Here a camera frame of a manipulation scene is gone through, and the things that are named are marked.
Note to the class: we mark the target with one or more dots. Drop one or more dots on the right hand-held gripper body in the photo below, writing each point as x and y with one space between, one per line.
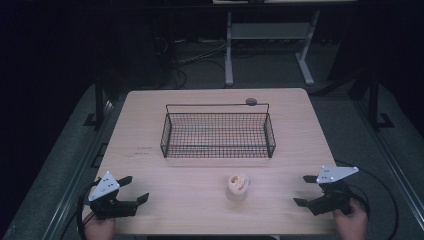
333 196

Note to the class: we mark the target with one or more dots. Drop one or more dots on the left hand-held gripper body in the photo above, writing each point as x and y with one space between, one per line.
107 204

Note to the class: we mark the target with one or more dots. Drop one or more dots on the cream round small container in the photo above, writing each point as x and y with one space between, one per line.
238 187

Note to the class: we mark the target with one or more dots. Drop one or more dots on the person's left hand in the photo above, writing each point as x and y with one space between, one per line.
100 229

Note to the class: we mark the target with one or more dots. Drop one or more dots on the person's right hand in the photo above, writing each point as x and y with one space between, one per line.
350 224

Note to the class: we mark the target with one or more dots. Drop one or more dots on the black metal stand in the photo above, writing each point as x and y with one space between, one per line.
374 100
99 100

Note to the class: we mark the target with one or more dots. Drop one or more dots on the small dark round object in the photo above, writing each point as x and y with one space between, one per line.
251 101

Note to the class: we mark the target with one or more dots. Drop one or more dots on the aluminium frame rail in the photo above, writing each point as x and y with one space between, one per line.
78 173
395 170

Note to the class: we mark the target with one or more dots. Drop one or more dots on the white metal table frame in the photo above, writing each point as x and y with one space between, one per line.
229 50

